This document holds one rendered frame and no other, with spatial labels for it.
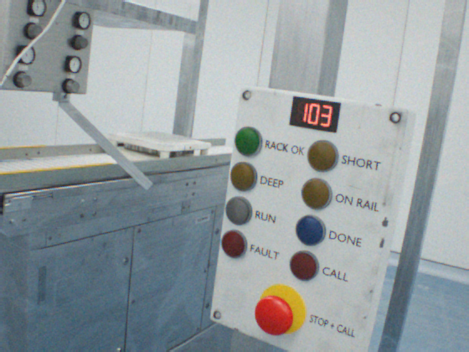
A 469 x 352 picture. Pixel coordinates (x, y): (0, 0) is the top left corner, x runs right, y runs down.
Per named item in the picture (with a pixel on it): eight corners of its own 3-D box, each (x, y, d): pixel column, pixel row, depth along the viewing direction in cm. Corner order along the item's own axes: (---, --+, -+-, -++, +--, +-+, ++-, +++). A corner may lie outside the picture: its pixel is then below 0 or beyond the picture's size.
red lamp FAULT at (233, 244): (240, 261, 50) (244, 235, 50) (218, 253, 52) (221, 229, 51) (244, 259, 51) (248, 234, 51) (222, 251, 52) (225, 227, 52)
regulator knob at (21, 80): (19, 88, 91) (21, 64, 90) (12, 87, 92) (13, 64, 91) (33, 89, 94) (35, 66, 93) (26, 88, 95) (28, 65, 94)
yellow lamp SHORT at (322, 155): (332, 173, 45) (337, 143, 44) (304, 168, 46) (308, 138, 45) (335, 173, 45) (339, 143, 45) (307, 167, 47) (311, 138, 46)
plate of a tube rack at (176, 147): (166, 152, 146) (167, 145, 146) (106, 139, 158) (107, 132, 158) (210, 148, 167) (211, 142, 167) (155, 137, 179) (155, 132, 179)
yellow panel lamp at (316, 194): (325, 212, 45) (330, 183, 45) (298, 205, 47) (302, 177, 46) (328, 210, 46) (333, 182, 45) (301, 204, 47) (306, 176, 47)
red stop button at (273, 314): (284, 344, 46) (291, 306, 45) (248, 329, 48) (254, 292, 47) (303, 328, 50) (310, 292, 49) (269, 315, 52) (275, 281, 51)
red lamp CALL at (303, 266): (312, 284, 46) (317, 257, 46) (286, 276, 48) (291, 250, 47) (315, 282, 47) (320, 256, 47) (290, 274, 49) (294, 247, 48)
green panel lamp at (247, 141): (255, 157, 49) (259, 129, 48) (231, 152, 50) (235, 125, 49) (259, 157, 49) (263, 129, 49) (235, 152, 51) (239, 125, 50)
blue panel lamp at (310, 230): (318, 249, 46) (323, 220, 45) (292, 241, 47) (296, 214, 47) (322, 247, 47) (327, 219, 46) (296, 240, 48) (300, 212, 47)
